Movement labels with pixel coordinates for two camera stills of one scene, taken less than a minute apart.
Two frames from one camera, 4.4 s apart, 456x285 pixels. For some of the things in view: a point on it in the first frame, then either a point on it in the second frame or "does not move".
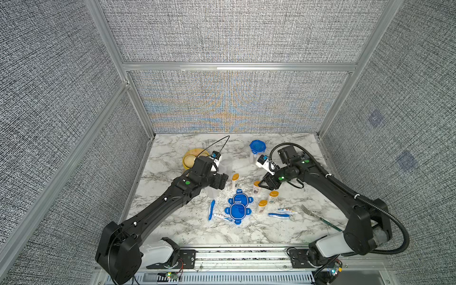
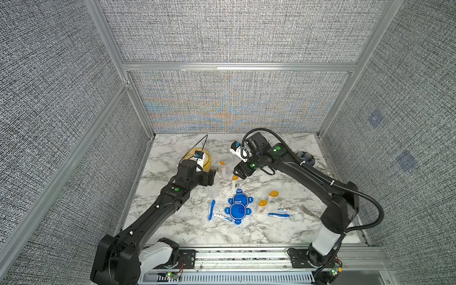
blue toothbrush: x=276 y=215 does not move
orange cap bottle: x=256 y=189 to x=222 y=168
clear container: x=227 y=166 does not move
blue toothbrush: x=212 y=206 does not move
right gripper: x=269 y=180 to x=242 y=165
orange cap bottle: x=234 y=177 does not move
